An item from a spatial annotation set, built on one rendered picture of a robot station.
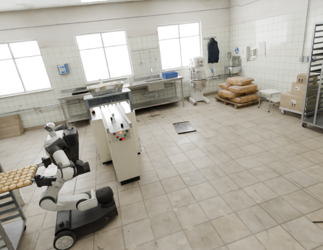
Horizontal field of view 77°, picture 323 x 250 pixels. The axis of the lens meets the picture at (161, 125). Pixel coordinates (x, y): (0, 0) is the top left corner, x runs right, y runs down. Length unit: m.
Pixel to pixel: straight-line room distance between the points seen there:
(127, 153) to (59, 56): 4.19
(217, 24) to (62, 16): 4.46
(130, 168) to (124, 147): 0.33
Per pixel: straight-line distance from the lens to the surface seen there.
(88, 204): 2.47
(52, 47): 6.41
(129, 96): 3.30
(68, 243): 2.53
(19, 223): 2.95
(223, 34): 7.41
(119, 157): 2.82
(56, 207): 2.47
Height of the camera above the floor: 1.76
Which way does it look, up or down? 21 degrees down
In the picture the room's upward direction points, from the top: 8 degrees counter-clockwise
